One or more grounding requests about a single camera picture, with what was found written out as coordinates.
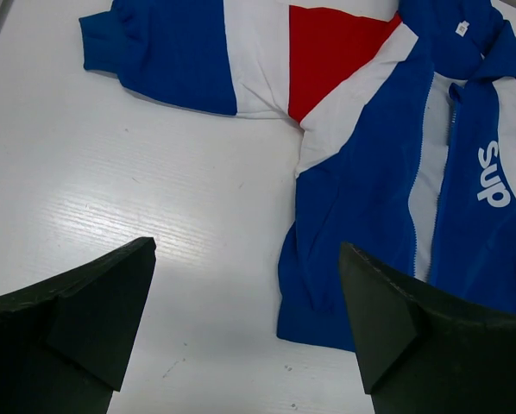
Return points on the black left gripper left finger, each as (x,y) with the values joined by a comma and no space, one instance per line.
(65,342)

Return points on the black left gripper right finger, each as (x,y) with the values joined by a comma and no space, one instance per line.
(422,350)

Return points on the blue white red hooded jacket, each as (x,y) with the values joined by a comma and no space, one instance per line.
(409,132)

